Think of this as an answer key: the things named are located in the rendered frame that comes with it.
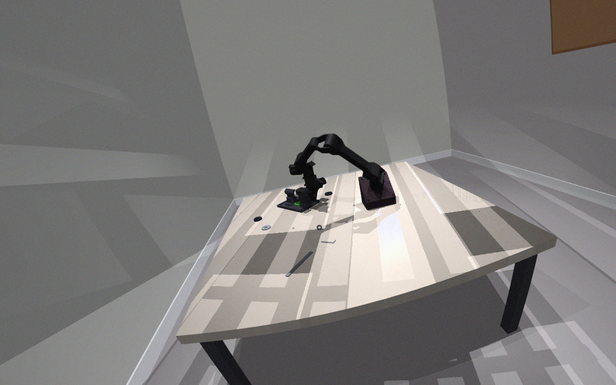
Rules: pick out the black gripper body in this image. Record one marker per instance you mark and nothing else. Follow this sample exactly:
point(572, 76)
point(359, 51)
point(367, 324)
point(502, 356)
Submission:
point(303, 191)

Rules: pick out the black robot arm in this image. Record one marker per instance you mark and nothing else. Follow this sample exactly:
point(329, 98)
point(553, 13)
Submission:
point(335, 146)

